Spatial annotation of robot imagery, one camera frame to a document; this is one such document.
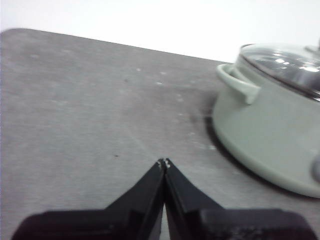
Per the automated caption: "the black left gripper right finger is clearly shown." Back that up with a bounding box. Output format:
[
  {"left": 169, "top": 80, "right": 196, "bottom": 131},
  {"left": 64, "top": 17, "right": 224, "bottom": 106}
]
[{"left": 163, "top": 157, "right": 316, "bottom": 240}]

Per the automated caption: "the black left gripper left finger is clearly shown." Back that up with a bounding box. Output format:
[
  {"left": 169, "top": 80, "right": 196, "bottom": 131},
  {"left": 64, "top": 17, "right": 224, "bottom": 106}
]
[{"left": 11, "top": 158, "right": 168, "bottom": 240}]

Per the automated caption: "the glass lid with green knob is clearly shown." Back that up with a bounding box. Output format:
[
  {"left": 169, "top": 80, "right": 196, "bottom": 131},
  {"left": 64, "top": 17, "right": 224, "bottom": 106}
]
[{"left": 238, "top": 37, "right": 320, "bottom": 102}]

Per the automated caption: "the pale green electric cooking pot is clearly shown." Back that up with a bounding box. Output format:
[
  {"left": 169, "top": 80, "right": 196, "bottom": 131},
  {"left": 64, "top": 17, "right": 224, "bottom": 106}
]
[{"left": 212, "top": 44, "right": 320, "bottom": 200}]

